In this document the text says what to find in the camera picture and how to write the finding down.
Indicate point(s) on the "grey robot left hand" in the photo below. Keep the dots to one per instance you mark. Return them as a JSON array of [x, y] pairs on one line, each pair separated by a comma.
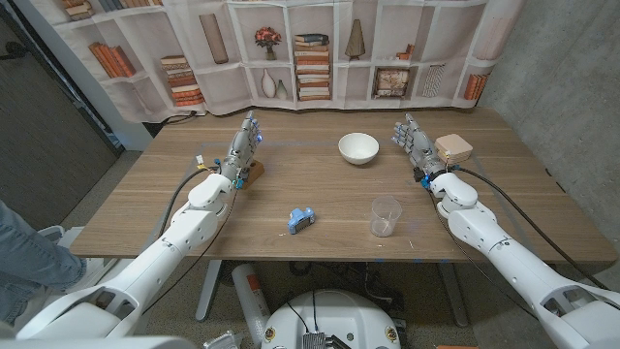
[[240, 148]]

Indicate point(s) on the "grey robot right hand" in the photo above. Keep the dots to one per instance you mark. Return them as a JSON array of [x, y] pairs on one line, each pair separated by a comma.
[[421, 145]]

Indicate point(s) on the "clear plastic measuring cup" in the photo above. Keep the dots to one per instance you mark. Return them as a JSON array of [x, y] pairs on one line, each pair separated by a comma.
[[386, 218]]

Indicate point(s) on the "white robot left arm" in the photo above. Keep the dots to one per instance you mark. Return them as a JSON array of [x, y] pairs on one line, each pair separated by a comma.
[[184, 232]]

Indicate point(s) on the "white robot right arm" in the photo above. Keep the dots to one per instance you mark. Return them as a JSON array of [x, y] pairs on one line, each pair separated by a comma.
[[484, 232]]

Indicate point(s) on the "brown wooden block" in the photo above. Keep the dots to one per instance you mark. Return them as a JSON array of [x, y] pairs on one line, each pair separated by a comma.
[[257, 170]]

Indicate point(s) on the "beige jewelry box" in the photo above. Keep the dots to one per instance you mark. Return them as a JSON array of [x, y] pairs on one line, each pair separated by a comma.
[[457, 145]]

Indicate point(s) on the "white ceramic bowl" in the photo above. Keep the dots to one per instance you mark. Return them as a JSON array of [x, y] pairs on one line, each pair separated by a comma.
[[358, 148]]

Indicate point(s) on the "printed bookshelf backdrop cloth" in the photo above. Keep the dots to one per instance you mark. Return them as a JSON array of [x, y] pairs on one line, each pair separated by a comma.
[[218, 87]]

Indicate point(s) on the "white roll with orange label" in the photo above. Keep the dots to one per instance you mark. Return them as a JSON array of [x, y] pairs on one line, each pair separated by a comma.
[[249, 300]]

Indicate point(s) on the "white domed robot torso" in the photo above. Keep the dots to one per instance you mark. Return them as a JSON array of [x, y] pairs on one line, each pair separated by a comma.
[[339, 315]]

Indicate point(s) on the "orange flat object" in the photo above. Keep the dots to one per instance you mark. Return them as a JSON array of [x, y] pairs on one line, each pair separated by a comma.
[[455, 347]]

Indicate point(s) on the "light grey chair base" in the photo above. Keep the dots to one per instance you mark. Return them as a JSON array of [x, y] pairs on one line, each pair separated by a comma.
[[53, 232]]

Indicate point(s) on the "metal finned module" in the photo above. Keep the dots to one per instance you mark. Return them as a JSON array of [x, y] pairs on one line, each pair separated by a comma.
[[314, 340]]

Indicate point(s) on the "person's leg in jeans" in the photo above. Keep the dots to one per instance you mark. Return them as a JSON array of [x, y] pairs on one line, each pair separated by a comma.
[[29, 262]]

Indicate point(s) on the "blue toy camera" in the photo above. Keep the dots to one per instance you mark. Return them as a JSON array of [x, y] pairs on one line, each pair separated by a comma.
[[300, 221]]

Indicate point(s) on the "silver metal bracket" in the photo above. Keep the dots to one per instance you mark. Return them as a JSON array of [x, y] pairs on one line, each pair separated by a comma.
[[223, 340]]

